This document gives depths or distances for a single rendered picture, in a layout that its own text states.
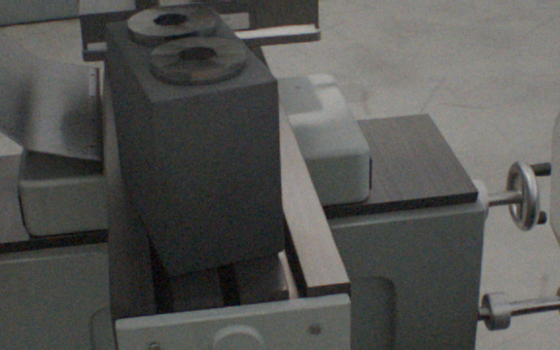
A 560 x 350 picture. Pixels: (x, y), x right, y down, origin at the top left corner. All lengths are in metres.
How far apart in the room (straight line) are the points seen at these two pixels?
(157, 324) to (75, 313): 0.58
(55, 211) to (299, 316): 0.57
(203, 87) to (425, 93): 2.70
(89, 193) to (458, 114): 2.18
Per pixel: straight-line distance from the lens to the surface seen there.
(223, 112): 0.97
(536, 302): 1.72
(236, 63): 0.98
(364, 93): 3.64
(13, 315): 1.58
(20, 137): 1.44
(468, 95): 3.64
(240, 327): 1.01
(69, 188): 1.47
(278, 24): 1.56
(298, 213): 1.13
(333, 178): 1.51
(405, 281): 1.61
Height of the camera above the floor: 1.50
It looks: 29 degrees down
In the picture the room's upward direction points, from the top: 2 degrees counter-clockwise
